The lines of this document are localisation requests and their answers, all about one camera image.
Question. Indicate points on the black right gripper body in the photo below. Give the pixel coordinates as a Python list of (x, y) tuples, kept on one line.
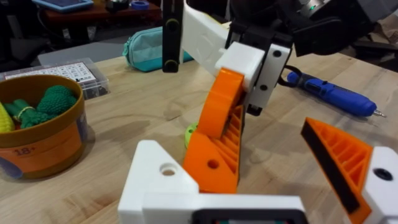
[(311, 34)]

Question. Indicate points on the bare white left gripper left finger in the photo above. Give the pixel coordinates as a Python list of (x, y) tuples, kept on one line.
[(149, 174)]

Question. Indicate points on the finger of the white orange right gripper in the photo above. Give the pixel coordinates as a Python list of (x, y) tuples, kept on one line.
[(270, 71), (239, 62)]

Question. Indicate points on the white orange left gripper right finger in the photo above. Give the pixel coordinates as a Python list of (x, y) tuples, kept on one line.
[(348, 161)]

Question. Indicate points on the orange ribbed wedge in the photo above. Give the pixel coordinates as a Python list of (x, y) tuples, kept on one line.
[(202, 169)]

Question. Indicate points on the blue electric screwdriver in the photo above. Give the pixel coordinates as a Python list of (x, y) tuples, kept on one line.
[(335, 95)]

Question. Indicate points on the clear plastic screw box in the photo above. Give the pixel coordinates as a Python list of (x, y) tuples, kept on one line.
[(74, 71)]

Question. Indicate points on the green disc with holes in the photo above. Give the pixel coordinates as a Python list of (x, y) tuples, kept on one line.
[(190, 133)]

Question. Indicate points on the teal zip pouch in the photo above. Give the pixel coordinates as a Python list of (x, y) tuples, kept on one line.
[(146, 49)]

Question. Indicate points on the orange tub with toys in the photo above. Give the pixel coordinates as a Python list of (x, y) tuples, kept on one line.
[(46, 146)]

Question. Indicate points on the blue tape roll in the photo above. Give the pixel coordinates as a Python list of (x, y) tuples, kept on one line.
[(140, 4)]

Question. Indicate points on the reddish brown desk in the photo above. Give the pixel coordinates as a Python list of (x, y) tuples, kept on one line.
[(93, 14)]

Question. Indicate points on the blue tablet tray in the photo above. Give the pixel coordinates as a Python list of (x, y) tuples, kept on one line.
[(62, 3)]

